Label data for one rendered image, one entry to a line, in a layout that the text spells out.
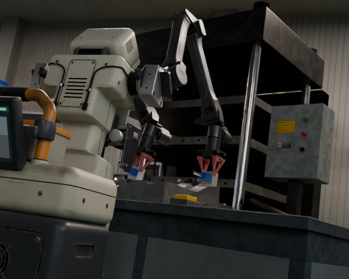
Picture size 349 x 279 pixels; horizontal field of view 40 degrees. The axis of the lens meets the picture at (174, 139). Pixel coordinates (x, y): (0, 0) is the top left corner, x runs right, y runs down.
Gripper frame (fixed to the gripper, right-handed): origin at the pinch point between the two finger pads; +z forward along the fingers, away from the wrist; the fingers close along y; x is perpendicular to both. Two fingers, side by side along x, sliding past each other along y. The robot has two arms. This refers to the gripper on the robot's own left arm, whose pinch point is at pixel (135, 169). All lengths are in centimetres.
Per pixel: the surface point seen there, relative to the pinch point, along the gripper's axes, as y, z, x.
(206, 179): -30.8, -3.5, -8.0
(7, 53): 516, -157, -174
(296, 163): -26, -36, -81
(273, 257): -72, 18, 1
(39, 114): 387, -74, -183
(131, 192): -2.2, 10.0, 0.4
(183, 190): -19.3, 2.6, -10.3
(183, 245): -36.5, 23.3, 0.2
